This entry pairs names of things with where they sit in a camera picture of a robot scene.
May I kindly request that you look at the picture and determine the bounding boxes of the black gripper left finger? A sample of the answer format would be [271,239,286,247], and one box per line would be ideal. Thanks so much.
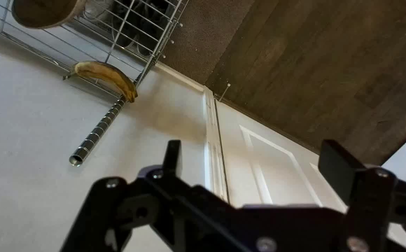
[60,138,256,252]

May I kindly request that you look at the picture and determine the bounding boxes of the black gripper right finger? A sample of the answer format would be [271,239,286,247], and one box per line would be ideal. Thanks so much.
[317,138,406,252]

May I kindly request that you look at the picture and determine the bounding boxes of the white panelled door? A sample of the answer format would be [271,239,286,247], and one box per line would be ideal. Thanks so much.
[214,99,348,209]

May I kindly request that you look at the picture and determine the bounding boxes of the ripe yellow banana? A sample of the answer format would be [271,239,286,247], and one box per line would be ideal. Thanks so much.
[72,60,138,103]

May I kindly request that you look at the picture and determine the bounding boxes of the thin metal door stop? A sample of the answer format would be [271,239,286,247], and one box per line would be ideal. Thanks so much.
[218,82,232,102]

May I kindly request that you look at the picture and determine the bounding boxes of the brown wooden bowl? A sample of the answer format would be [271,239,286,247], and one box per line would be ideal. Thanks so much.
[9,0,88,29]

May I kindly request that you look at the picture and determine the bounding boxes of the chrome wire shoe rack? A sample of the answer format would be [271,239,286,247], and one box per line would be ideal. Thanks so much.
[0,0,190,167]

